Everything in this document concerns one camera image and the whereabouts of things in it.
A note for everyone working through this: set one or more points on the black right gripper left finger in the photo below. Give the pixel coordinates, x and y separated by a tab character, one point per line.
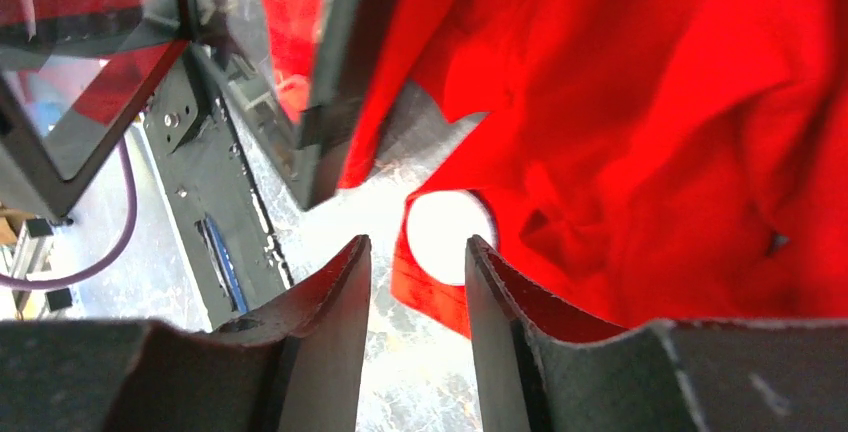
293	364

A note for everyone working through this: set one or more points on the black square frame box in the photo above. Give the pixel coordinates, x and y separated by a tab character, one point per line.
75	74

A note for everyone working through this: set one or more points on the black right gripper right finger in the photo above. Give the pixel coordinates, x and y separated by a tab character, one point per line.
543	364

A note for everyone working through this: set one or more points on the red garment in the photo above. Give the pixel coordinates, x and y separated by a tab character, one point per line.
639	158

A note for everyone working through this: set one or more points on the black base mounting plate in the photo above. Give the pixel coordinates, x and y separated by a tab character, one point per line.
221	221

